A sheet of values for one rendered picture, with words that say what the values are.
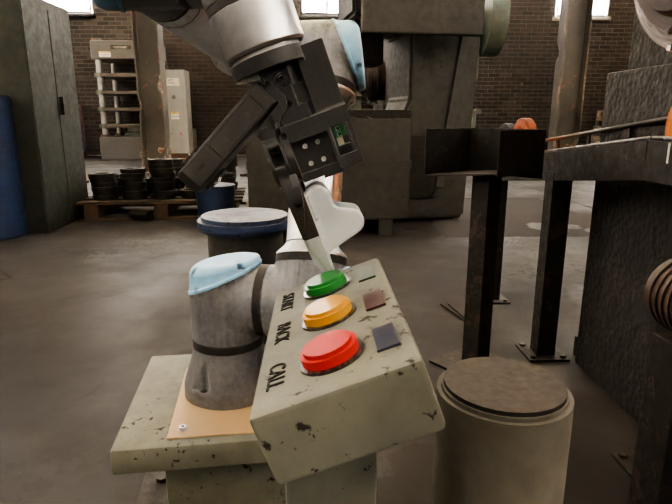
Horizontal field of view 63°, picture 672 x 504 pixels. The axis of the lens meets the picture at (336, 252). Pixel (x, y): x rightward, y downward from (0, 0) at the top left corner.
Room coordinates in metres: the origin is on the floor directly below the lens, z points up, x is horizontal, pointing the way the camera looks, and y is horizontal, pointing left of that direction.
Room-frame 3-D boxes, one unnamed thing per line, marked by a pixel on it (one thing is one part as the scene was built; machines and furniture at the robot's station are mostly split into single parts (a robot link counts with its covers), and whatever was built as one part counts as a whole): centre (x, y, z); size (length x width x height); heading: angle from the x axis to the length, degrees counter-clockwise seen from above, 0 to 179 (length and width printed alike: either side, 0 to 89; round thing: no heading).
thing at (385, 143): (3.84, 0.08, 0.39); 1.03 x 0.83 x 0.79; 96
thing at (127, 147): (10.43, 3.46, 1.03); 1.54 x 0.94 x 2.05; 92
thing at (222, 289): (0.86, 0.17, 0.47); 0.13 x 0.12 x 0.14; 82
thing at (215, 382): (0.86, 0.18, 0.35); 0.15 x 0.15 x 0.10
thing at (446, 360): (1.60, -0.42, 0.36); 0.26 x 0.20 x 0.72; 37
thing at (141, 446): (0.86, 0.18, 0.28); 0.32 x 0.32 x 0.04; 8
